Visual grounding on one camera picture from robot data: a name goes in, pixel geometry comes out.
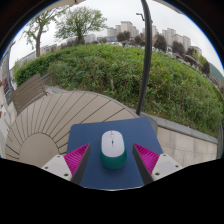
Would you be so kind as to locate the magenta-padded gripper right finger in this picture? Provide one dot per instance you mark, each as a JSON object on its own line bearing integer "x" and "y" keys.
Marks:
{"x": 146, "y": 158}

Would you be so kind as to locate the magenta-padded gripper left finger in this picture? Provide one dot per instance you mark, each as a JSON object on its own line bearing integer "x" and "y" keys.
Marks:
{"x": 77, "y": 159}

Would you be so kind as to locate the white and teal computer mouse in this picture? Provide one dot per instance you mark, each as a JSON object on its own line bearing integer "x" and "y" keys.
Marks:
{"x": 113, "y": 146}

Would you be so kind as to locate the dark blue mouse pad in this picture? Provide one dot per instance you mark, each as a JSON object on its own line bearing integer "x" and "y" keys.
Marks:
{"x": 90, "y": 140}

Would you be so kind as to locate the grey-brown slatted chair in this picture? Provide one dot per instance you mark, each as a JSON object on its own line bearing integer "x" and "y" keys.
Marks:
{"x": 28, "y": 91}

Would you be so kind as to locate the green hedge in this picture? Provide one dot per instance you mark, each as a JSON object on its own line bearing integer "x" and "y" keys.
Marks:
{"x": 100, "y": 73}

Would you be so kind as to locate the dark curved parasol pole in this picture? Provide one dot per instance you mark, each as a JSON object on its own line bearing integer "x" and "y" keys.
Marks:
{"x": 146, "y": 66}

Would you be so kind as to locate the thin-crowned bare-trunk tree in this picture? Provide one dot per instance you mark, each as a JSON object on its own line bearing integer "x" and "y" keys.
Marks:
{"x": 37, "y": 46}

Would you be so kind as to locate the group of high-rise buildings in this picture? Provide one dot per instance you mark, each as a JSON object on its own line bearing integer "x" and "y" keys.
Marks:
{"x": 126, "y": 26}

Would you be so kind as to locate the full-crowned green tree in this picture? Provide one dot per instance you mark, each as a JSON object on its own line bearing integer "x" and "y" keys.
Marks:
{"x": 80, "y": 21}

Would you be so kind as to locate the beige parasol canopy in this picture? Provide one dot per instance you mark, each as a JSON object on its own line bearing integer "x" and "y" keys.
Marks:
{"x": 166, "y": 4}

